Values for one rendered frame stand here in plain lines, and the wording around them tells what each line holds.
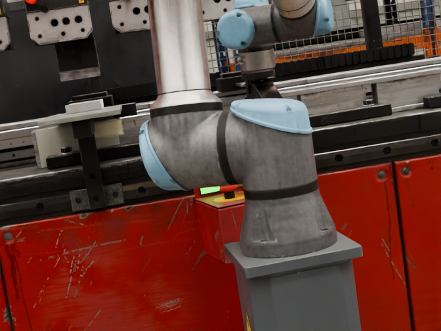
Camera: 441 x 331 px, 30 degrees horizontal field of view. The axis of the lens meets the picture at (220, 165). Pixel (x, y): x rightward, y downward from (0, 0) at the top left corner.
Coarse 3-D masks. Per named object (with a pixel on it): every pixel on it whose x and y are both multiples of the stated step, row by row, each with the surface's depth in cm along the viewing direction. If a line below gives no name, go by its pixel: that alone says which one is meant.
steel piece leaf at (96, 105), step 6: (84, 102) 196; (90, 102) 196; (96, 102) 197; (66, 108) 196; (72, 108) 196; (78, 108) 196; (84, 108) 197; (90, 108) 197; (96, 108) 197; (66, 114) 196
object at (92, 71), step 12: (60, 48) 204; (72, 48) 204; (84, 48) 204; (60, 60) 204; (72, 60) 204; (84, 60) 205; (96, 60) 205; (60, 72) 204; (72, 72) 205; (84, 72) 206; (96, 72) 206
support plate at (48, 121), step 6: (102, 108) 200; (108, 108) 195; (114, 108) 189; (120, 108) 187; (60, 114) 203; (72, 114) 192; (78, 114) 187; (84, 114) 182; (90, 114) 179; (96, 114) 180; (102, 114) 180; (108, 114) 180; (114, 114) 180; (42, 120) 184; (48, 120) 179; (54, 120) 179; (60, 120) 179; (66, 120) 179; (72, 120) 179; (78, 120) 179
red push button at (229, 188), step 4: (220, 188) 175; (224, 188) 174; (228, 188) 174; (232, 188) 174; (236, 188) 175; (224, 192) 175; (228, 192) 175; (232, 192) 175; (224, 196) 176; (228, 196) 175; (232, 196) 175
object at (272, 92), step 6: (252, 84) 173; (258, 84) 172; (264, 84) 172; (270, 84) 173; (252, 90) 173; (258, 90) 171; (264, 90) 171; (270, 90) 171; (276, 90) 171; (258, 96) 170; (264, 96) 169; (270, 96) 170; (276, 96) 170
